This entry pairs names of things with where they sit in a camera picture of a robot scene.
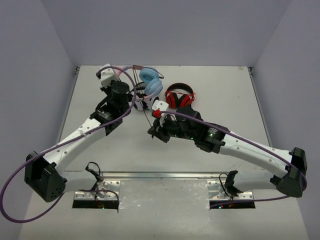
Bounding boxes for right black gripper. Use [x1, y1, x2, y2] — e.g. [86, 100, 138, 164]
[148, 112, 196, 144]

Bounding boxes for black headphone cable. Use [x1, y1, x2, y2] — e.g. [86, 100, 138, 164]
[132, 64, 166, 141]

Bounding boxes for pink blue cat-ear headphones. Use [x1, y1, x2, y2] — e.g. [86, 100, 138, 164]
[115, 64, 164, 99]

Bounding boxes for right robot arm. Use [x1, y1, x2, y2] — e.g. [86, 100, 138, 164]
[147, 107, 307, 198]

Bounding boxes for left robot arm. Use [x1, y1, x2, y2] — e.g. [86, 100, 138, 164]
[24, 81, 133, 203]

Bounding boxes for red black headphones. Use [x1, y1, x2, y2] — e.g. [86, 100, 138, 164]
[164, 82, 195, 109]

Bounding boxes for white black headphones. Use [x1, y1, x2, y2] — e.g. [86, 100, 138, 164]
[134, 82, 160, 112]

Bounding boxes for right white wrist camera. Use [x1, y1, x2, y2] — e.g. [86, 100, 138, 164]
[151, 100, 169, 127]

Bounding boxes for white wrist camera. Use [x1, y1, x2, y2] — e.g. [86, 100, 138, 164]
[95, 63, 121, 88]
[151, 100, 169, 127]

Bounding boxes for right metal base bracket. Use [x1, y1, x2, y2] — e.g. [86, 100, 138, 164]
[207, 179, 254, 201]

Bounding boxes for metal base bracket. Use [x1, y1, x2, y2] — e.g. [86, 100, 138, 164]
[207, 179, 254, 201]
[73, 180, 121, 201]

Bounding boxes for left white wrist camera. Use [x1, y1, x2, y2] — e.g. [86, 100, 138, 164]
[95, 63, 121, 88]

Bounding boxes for left metal base bracket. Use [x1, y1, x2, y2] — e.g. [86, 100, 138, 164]
[73, 180, 121, 201]

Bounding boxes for metal table edge rail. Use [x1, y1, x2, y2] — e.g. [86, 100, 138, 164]
[64, 170, 256, 180]

